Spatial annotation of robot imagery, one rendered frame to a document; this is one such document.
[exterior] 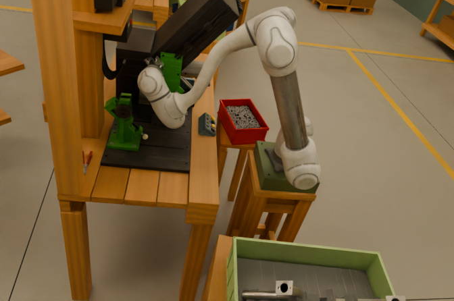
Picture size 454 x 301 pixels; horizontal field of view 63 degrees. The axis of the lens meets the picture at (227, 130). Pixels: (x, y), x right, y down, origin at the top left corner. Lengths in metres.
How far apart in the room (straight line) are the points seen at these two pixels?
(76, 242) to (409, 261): 2.33
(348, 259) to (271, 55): 0.92
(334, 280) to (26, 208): 2.06
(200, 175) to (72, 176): 0.57
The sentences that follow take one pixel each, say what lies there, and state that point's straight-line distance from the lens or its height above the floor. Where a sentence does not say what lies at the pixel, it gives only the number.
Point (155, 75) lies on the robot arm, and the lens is 1.57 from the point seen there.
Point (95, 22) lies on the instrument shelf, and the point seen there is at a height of 1.54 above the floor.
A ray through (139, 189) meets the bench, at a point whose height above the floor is 0.88.
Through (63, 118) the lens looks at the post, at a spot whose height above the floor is 1.29.
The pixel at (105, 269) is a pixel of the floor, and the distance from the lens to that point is 2.54.
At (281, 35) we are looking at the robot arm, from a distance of 1.29.
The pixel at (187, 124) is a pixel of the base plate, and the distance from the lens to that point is 2.10.
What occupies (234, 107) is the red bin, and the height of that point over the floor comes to 0.88.
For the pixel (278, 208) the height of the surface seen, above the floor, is 0.72.
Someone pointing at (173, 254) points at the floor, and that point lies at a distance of 2.60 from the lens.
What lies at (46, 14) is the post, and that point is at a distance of 1.28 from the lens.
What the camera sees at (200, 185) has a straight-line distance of 1.75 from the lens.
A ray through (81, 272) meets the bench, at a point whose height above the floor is 0.28.
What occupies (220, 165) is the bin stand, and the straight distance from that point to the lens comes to 2.29.
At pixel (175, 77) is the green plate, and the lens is 2.01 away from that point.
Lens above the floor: 2.15
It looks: 37 degrees down
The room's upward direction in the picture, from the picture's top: 13 degrees clockwise
